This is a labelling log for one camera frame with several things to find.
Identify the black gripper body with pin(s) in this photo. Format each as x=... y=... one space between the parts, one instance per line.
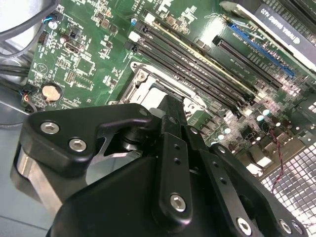
x=111 y=209

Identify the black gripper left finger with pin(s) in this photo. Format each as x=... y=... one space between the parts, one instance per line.
x=49 y=148

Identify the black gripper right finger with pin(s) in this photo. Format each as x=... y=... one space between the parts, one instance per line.
x=234 y=187

